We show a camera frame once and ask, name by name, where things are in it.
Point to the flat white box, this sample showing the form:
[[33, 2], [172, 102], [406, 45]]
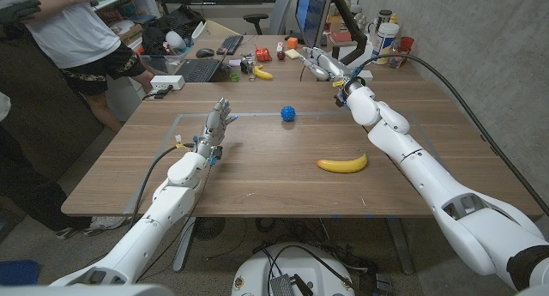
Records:
[[366, 76]]

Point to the pale yellow sponge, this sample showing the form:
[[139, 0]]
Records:
[[293, 54]]

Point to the clear plastic cup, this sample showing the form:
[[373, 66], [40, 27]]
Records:
[[396, 58]]

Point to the small green cup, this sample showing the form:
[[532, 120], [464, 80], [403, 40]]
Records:
[[234, 77]]

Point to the black round fan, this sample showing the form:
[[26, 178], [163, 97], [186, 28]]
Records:
[[209, 228]]

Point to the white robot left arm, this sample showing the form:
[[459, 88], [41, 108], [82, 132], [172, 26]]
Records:
[[167, 206]]

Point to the black keyboard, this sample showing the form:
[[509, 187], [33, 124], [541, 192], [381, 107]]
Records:
[[230, 44]]

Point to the large yellow banana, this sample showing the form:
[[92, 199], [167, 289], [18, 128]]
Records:
[[343, 166]]

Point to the clear drinking glass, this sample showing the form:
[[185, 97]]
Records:
[[251, 72]]

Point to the yellow bottle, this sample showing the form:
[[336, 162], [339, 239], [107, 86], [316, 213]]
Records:
[[393, 19]]

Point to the blue cloth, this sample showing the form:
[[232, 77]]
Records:
[[17, 272]]

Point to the computer monitor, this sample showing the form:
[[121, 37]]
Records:
[[313, 13]]

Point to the small yellow banana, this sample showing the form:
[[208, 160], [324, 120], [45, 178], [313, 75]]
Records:
[[262, 74]]

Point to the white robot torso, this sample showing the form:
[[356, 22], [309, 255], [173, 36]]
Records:
[[86, 291]]

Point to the black backpack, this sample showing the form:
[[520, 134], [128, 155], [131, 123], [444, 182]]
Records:
[[180, 21]]

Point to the black laptop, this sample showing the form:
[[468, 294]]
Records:
[[199, 70]]

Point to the red orange toy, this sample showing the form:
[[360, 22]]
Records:
[[263, 54]]

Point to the grey table leg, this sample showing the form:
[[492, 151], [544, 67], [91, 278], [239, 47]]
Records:
[[401, 244], [184, 244]]

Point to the orange cube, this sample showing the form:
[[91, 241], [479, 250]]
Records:
[[292, 43]]

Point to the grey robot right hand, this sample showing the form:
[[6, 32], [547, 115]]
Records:
[[328, 68]]

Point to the white power strip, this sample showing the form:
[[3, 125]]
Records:
[[167, 81]]

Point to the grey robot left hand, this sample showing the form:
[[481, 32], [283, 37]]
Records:
[[213, 126]]

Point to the red cup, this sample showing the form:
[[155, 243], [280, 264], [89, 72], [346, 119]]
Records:
[[406, 43]]

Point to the jar with dark lid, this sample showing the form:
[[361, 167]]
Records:
[[384, 16]]

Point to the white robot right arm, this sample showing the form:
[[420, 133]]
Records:
[[412, 158]]

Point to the dark computer mouse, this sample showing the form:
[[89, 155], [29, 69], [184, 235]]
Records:
[[205, 53]]

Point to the person in dark clothes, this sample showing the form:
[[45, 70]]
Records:
[[34, 193]]

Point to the red book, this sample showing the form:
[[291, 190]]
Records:
[[341, 37]]

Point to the person in white t-shirt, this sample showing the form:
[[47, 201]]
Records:
[[73, 30]]

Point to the white canister with label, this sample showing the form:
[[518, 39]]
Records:
[[384, 43]]

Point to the white shelf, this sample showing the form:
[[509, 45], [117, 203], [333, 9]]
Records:
[[124, 4]]

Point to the blue spiky stress ball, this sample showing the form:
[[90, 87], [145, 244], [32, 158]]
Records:
[[288, 113]]

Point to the grey office chair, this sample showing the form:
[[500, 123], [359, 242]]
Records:
[[279, 13]]

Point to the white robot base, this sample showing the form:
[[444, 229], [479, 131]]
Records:
[[257, 270]]

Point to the dark red ball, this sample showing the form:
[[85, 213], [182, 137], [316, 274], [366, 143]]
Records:
[[281, 55]]

